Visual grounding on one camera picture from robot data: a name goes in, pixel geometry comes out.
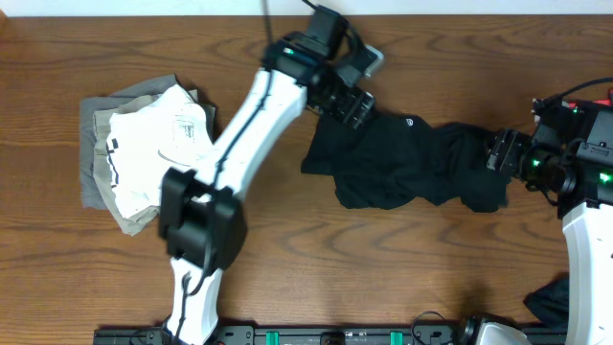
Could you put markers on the dark clothes pile right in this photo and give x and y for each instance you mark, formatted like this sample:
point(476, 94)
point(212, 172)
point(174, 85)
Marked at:
point(551, 302)

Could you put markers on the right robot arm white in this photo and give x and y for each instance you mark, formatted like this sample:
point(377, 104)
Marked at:
point(589, 245)

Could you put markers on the white folded shirt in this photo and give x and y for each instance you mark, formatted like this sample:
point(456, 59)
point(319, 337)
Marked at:
point(171, 132)

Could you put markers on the black polo shirt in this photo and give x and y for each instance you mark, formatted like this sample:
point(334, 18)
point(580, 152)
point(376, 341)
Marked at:
point(392, 160)

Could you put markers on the grey folded shirt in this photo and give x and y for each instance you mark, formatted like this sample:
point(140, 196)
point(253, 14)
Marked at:
point(89, 193)

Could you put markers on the beige folded shirt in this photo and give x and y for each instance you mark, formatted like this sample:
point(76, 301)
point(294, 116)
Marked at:
point(102, 169)

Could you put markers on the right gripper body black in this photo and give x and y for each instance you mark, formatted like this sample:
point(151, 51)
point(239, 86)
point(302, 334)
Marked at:
point(528, 161)

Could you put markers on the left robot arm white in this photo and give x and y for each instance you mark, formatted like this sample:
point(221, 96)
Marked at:
point(201, 214)

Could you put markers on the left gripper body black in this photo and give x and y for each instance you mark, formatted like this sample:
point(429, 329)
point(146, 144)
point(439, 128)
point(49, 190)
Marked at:
point(345, 104)

